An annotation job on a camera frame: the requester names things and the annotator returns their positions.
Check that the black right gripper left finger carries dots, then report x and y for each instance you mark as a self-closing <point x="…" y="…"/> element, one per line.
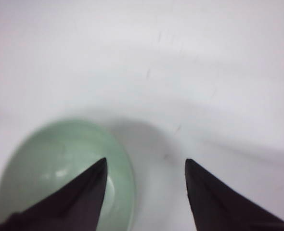
<point x="74" y="207"/>

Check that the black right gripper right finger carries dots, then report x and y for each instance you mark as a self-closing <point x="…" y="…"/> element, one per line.
<point x="217" y="207"/>

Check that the light green bowl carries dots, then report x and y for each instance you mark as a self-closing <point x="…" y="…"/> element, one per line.
<point x="55" y="154"/>

